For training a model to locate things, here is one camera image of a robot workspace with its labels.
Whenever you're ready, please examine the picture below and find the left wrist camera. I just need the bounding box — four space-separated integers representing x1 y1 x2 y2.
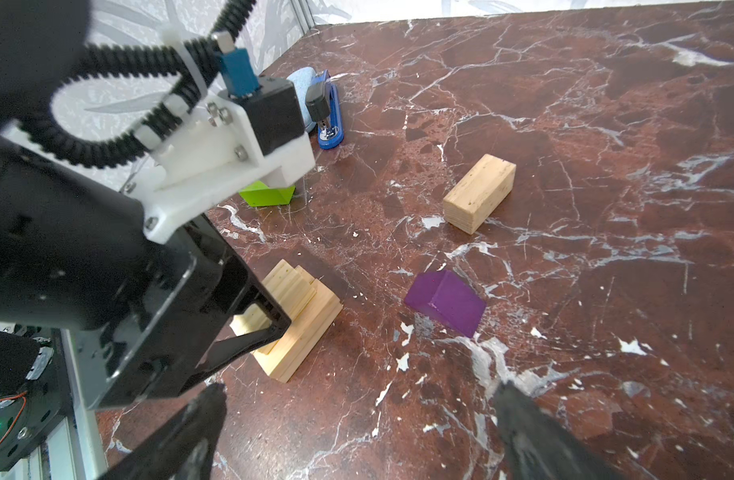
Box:
130 48 315 244

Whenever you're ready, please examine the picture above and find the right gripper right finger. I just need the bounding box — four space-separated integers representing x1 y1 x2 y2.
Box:
493 382 622 479

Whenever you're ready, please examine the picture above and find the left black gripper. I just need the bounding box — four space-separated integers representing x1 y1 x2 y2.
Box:
72 215 292 410

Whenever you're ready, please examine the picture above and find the left black cable conduit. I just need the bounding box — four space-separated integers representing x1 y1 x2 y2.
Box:
12 0 257 169

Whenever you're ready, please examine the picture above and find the blue black tool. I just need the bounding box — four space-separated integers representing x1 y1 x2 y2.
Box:
305 70 345 150

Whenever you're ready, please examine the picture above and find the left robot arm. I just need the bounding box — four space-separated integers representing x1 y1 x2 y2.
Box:
0 1 313 409

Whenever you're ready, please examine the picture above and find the wood block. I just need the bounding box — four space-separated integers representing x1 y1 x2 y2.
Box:
230 266 335 355
262 260 316 321
443 154 516 235
253 298 343 383

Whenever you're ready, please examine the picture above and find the green block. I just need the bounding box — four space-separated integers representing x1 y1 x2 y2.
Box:
239 181 296 208

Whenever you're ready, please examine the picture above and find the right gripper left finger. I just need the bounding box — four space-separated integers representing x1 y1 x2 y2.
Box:
102 383 227 479

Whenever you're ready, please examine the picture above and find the light blue oval case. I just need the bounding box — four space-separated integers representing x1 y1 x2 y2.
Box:
287 66 316 133

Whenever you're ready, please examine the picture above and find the purple block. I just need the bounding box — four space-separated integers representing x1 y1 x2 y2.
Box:
404 270 486 338

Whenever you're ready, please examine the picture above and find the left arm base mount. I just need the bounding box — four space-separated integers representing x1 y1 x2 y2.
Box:
0 327 73 473

